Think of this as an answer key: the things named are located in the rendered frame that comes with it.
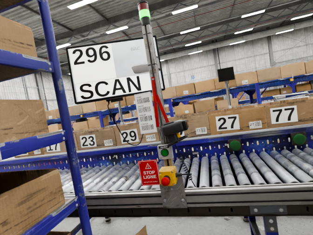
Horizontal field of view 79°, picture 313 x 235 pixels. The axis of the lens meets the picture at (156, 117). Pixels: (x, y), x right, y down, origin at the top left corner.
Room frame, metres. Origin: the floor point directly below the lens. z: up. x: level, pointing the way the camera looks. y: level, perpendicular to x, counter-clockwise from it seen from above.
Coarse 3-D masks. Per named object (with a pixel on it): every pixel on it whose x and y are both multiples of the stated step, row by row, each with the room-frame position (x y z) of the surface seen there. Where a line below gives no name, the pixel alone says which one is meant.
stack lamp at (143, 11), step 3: (141, 3) 0.90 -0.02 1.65; (144, 3) 0.90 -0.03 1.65; (147, 3) 0.91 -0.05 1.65; (138, 6) 0.91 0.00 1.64; (141, 6) 0.90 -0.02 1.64; (144, 6) 0.90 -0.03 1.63; (147, 6) 0.91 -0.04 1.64; (138, 9) 0.92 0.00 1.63; (141, 9) 0.90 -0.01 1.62; (144, 9) 0.90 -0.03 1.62; (147, 9) 0.91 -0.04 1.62; (141, 12) 0.90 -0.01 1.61; (144, 12) 0.90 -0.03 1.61; (147, 12) 0.91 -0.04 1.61; (141, 15) 0.91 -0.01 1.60; (144, 15) 0.90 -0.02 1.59; (147, 15) 0.90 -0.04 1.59
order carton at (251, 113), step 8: (208, 112) 1.70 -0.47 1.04; (216, 112) 1.68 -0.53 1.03; (224, 112) 1.39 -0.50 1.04; (232, 112) 1.38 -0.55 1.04; (240, 112) 1.36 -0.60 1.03; (248, 112) 1.35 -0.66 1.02; (256, 112) 1.34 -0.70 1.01; (264, 112) 1.33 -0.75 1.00; (240, 120) 1.37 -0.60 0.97; (248, 120) 1.35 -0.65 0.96; (256, 120) 1.34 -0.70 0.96; (264, 120) 1.33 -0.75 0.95; (216, 128) 1.41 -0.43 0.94; (240, 128) 1.37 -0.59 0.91; (248, 128) 1.36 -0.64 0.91; (256, 128) 1.34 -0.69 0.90; (264, 128) 1.33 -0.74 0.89
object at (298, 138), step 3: (294, 135) 1.22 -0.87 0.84; (297, 135) 1.21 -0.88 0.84; (300, 135) 1.21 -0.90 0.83; (303, 135) 1.20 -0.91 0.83; (294, 138) 1.22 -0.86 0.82; (297, 138) 1.21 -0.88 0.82; (300, 138) 1.20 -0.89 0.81; (303, 138) 1.20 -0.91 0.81; (294, 141) 1.22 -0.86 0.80; (297, 141) 1.21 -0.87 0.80; (300, 141) 1.21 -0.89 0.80; (303, 141) 1.20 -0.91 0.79; (300, 144) 1.21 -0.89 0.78
